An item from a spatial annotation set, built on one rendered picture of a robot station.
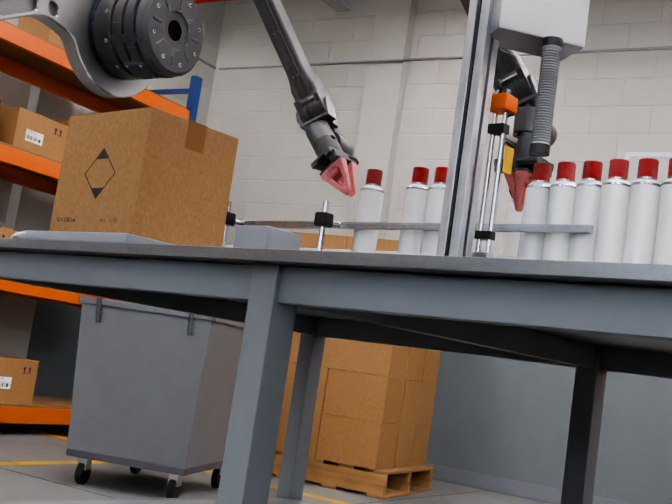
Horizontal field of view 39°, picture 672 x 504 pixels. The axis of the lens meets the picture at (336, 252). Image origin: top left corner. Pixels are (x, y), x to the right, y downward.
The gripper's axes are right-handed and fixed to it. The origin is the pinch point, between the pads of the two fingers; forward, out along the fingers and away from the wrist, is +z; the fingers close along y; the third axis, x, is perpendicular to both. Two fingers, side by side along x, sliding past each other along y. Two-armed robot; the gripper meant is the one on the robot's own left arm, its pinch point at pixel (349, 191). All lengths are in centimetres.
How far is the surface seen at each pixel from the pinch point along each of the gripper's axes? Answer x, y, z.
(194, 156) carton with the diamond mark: 14.2, -28.4, -13.2
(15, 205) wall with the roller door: 310, 170, -314
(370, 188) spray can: -5.9, -2.2, 5.0
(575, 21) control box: -60, -7, 13
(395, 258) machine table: -25, -47, 50
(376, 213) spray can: -3.5, -0.5, 9.6
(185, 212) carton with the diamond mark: 22.0, -28.1, -4.1
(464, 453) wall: 215, 400, -80
